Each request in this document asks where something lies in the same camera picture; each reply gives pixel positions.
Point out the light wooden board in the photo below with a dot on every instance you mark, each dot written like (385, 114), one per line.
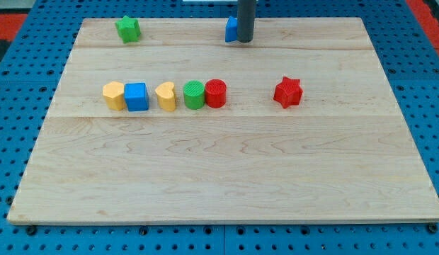
(343, 155)

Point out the red cylinder block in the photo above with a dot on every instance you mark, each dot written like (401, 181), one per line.
(215, 93)

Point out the green cylinder block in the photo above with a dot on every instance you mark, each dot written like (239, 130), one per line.
(194, 94)

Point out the yellow heart block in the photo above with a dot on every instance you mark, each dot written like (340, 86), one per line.
(166, 96)

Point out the red star block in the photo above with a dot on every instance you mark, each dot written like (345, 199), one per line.
(288, 92)

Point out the blue cube block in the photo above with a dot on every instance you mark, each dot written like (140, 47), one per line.
(136, 97)

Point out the blue block behind rod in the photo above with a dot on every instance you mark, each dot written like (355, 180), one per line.
(230, 34)

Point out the yellow pentagon block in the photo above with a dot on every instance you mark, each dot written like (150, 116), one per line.
(113, 93)

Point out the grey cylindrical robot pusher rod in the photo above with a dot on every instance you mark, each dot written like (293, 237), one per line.
(246, 13)

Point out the green star block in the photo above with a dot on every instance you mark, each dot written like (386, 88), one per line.
(128, 29)

